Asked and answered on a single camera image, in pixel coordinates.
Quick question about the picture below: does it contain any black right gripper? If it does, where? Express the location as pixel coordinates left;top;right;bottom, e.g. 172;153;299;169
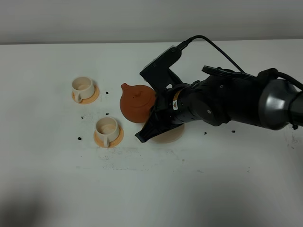
135;61;189;143

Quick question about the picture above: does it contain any brown clay teapot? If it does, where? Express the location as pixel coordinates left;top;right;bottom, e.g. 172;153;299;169
120;83;156;123

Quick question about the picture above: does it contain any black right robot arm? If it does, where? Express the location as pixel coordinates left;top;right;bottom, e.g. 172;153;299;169
136;62;303;142

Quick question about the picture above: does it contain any beige round teapot coaster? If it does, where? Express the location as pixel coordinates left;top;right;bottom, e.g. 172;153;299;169
151;124;185;144

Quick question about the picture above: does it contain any near white teacup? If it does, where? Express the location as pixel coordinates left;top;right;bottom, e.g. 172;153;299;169
96;117;120;148

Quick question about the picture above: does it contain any white teacup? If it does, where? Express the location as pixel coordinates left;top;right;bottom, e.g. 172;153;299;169
71;77;95;103
96;117;120;148

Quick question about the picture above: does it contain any far orange saucer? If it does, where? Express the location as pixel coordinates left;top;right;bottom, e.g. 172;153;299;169
71;84;99;105

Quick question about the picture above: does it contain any orange saucer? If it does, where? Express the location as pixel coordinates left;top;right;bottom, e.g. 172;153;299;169
71;84;99;105
93;125;124;148

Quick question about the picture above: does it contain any near orange saucer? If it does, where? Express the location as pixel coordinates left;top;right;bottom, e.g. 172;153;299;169
93;125;124;148

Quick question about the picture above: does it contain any far white teacup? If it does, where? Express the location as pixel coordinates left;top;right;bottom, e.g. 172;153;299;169
71;77;95;103

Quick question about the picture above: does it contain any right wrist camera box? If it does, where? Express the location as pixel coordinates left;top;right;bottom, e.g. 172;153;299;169
143;46;182;70

